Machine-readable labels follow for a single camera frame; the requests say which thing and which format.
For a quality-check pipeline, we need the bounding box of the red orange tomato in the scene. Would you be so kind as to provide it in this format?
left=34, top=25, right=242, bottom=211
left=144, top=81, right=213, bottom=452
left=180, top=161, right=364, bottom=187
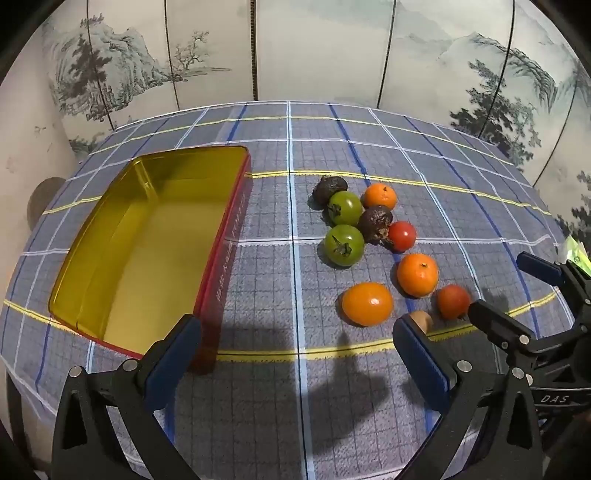
left=437, top=284, right=471, bottom=321

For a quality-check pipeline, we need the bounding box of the brown kiwi fruit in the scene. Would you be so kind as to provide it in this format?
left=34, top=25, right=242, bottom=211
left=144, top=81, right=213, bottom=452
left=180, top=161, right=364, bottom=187
left=410, top=310, right=434, bottom=334

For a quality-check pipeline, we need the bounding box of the large orange mandarin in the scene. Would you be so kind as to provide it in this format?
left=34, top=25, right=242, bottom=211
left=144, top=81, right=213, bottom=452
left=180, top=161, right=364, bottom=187
left=396, top=253, right=439, bottom=298

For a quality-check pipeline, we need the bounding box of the smooth orange persimmon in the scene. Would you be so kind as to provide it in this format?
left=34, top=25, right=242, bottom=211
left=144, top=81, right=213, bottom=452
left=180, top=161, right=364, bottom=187
left=341, top=282, right=394, bottom=327

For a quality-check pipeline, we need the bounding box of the small red tomato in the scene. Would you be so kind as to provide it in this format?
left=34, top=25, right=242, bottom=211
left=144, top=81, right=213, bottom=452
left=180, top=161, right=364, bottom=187
left=388, top=221, right=417, bottom=252

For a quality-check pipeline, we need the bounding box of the dark passion fruit front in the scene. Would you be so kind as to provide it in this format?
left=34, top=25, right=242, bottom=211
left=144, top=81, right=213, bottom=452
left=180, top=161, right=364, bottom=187
left=356, top=205, right=393, bottom=243

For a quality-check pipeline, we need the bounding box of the dark passion fruit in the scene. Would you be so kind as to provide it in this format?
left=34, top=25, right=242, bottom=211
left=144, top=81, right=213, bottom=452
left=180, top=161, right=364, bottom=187
left=356, top=205, right=393, bottom=243
left=311, top=176, right=349, bottom=208

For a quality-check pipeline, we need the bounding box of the small orange mandarin back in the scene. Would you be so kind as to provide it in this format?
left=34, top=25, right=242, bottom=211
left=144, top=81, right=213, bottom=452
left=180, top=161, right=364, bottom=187
left=362, top=183, right=398, bottom=210

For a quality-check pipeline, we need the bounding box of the green tomato front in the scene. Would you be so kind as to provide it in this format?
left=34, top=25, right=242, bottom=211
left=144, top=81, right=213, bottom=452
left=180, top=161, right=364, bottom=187
left=322, top=224, right=365, bottom=268

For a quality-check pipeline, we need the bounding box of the green tomato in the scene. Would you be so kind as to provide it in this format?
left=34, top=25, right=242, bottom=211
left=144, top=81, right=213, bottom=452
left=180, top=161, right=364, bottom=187
left=322, top=224, right=365, bottom=268
left=327, top=191, right=363, bottom=226

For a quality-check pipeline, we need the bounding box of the green tomato back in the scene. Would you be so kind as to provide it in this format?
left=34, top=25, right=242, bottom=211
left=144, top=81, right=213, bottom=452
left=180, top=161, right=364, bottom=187
left=327, top=191, right=363, bottom=226

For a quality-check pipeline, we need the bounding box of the red gold toffee tin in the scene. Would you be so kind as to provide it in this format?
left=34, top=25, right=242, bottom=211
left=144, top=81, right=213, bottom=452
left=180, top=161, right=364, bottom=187
left=48, top=145, right=252, bottom=375

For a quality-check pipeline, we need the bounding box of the green white packet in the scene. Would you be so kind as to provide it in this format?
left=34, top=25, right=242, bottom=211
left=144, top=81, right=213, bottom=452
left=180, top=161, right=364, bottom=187
left=557, top=235, right=591, bottom=275

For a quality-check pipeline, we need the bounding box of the plaid blue tablecloth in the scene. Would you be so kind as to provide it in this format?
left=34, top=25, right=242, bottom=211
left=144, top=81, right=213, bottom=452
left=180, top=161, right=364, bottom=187
left=1, top=102, right=573, bottom=479

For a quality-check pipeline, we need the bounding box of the painted folding screen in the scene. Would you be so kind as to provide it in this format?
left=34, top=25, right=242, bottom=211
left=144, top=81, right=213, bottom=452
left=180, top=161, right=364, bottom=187
left=40, top=1, right=590, bottom=241

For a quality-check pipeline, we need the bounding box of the dark passion fruit back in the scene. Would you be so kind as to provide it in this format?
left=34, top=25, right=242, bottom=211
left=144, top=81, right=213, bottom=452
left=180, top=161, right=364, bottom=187
left=311, top=176, right=349, bottom=208

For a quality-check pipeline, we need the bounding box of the grey millstone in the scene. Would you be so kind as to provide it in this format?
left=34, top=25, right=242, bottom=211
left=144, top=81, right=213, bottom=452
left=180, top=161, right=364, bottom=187
left=26, top=177, right=65, bottom=230

